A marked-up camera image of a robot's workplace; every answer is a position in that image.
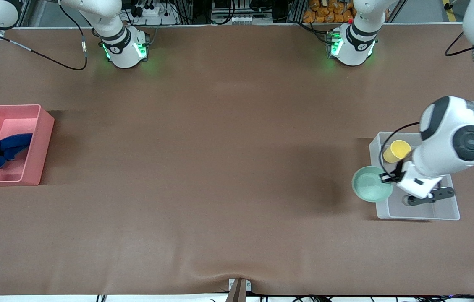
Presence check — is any blue cloth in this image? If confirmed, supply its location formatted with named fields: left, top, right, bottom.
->
left=0, top=133, right=34, bottom=169

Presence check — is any green bowl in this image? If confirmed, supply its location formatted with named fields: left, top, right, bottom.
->
left=351, top=166, right=394, bottom=203

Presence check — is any yellow cup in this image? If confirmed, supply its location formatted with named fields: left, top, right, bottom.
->
left=383, top=140, right=412, bottom=164

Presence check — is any translucent plastic bin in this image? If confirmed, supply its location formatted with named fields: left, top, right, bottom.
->
left=369, top=132, right=461, bottom=221

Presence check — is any pink plastic bin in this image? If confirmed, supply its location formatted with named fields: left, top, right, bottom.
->
left=0, top=104, right=55, bottom=186

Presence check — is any brown table cover mat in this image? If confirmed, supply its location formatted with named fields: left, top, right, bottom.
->
left=0, top=23, right=474, bottom=296

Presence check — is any orange snack pile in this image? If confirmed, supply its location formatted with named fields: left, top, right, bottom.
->
left=302, top=0, right=357, bottom=24

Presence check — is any white power strip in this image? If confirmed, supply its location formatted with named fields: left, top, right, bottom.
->
left=130, top=0, right=179, bottom=26

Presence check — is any white terminal strip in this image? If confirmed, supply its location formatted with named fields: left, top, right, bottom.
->
left=228, top=15, right=263, bottom=24

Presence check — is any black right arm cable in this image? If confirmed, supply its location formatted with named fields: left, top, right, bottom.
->
left=0, top=4, right=89, bottom=148

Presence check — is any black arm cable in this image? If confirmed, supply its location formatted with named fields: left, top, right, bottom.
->
left=0, top=4, right=89, bottom=148
left=379, top=31, right=474, bottom=177

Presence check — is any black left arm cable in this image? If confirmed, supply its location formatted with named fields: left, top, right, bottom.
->
left=379, top=31, right=474, bottom=177

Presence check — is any metal table edge bracket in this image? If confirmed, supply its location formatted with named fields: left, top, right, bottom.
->
left=226, top=278, right=252, bottom=302

